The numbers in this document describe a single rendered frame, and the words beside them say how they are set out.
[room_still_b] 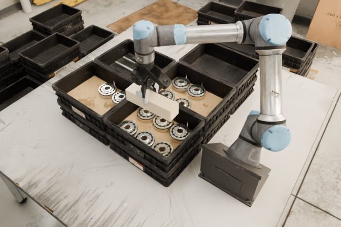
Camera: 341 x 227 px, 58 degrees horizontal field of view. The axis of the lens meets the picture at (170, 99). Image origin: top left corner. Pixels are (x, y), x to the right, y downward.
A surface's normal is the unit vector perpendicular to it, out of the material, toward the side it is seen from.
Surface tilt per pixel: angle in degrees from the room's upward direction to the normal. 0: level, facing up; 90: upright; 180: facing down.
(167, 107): 0
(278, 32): 50
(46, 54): 0
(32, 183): 0
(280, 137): 65
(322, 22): 75
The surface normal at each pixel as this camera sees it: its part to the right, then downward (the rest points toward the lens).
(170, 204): 0.00, -0.73
